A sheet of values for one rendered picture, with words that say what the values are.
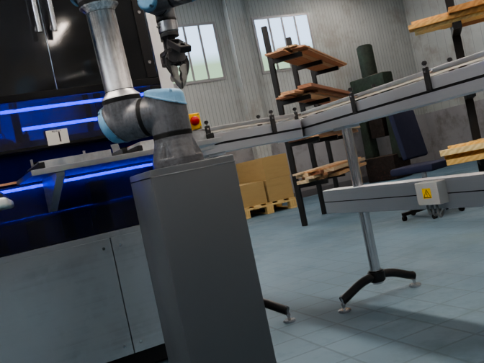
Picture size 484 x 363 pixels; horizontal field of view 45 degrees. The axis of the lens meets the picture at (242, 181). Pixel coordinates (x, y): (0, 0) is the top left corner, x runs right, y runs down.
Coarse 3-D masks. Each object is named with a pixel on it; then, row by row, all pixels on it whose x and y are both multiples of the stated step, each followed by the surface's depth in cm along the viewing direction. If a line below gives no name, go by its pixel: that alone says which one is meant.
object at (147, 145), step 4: (196, 132) 222; (200, 132) 222; (204, 132) 223; (196, 136) 221; (200, 136) 222; (204, 136) 223; (148, 140) 213; (152, 140) 214; (196, 140) 221; (136, 144) 216; (140, 144) 212; (144, 144) 212; (148, 144) 213; (152, 144) 214; (128, 148) 226; (144, 148) 212; (148, 148) 213; (152, 148) 214
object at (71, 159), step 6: (108, 150) 218; (72, 156) 212; (78, 156) 213; (84, 156) 214; (90, 156) 215; (96, 156) 216; (102, 156) 217; (108, 156) 218; (48, 162) 208; (54, 162) 209; (60, 162) 210; (66, 162) 211; (72, 162) 212; (30, 168) 227
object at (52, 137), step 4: (64, 128) 237; (48, 132) 234; (52, 132) 235; (56, 132) 235; (60, 132) 236; (64, 132) 237; (48, 136) 234; (52, 136) 234; (56, 136) 235; (60, 136) 236; (64, 136) 237; (48, 140) 234; (52, 140) 234; (56, 140) 235; (64, 140) 236; (68, 140) 237; (48, 144) 234; (52, 144) 234; (56, 144) 235
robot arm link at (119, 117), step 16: (80, 0) 170; (96, 0) 169; (112, 0) 171; (96, 16) 170; (112, 16) 172; (96, 32) 171; (112, 32) 172; (96, 48) 172; (112, 48) 171; (112, 64) 171; (112, 80) 172; (128, 80) 174; (112, 96) 171; (128, 96) 172; (112, 112) 172; (128, 112) 170; (112, 128) 172; (128, 128) 171
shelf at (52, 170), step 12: (204, 144) 220; (120, 156) 206; (132, 156) 207; (144, 156) 214; (48, 168) 194; (60, 168) 196; (72, 168) 198; (84, 168) 208; (96, 168) 224; (108, 168) 243; (24, 180) 210; (36, 180) 222
